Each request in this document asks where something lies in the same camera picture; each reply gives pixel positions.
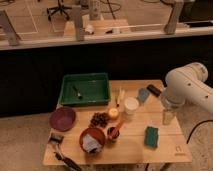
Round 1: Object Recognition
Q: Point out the white paper cup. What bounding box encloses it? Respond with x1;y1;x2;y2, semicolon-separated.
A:
124;97;139;115

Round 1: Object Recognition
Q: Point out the yellow banana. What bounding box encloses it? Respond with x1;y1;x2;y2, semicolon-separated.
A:
116;87;125;107

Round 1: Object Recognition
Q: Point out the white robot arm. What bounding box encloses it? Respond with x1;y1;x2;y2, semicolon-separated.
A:
160;62;213;125

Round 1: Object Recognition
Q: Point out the red marker in cup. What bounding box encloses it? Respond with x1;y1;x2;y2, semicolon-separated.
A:
110;121;124;138

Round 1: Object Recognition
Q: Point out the dark cup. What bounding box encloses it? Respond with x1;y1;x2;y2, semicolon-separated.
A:
107;127;120;142

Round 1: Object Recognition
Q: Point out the green sponge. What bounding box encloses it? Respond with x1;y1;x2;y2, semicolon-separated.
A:
144;127;158;148

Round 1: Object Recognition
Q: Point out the black rectangular block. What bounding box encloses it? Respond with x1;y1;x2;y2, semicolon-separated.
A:
147;84;161;97

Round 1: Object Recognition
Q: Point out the grey blue cloth piece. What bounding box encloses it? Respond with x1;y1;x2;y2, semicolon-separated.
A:
138;88;150;103

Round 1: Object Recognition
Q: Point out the wooden folding table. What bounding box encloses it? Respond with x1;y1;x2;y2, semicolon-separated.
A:
42;79;193;167

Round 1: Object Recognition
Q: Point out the orange fruit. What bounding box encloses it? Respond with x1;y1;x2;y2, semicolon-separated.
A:
108;108;119;120

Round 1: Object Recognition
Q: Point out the bunch of dark grapes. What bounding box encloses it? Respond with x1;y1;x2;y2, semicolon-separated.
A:
90;113;109;128

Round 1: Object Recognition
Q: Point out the brown bowl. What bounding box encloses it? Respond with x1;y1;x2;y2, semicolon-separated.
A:
79;128;105;153

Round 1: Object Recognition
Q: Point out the green plastic tray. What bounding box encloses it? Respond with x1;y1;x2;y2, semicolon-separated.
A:
59;73;111;107

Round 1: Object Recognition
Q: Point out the crumpled grey cloth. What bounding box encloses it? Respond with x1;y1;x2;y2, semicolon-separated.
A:
82;134;102;154

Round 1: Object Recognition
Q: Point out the small dark utensil in tray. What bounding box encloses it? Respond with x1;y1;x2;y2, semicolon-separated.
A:
73;86;83;100

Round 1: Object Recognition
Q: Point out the purple plate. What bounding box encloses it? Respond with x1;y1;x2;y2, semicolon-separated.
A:
49;106;76;132

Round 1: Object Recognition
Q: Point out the grey metal clip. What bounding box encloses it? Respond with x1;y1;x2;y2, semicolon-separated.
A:
49;133;64;144

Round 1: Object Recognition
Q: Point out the black office chair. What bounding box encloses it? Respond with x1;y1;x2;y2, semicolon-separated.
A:
46;0;71;21

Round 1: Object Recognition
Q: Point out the black cable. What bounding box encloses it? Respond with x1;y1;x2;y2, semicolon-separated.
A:
186;119;213;145

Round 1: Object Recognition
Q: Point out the black handled brush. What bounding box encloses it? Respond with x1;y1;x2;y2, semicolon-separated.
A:
55;145;82;171

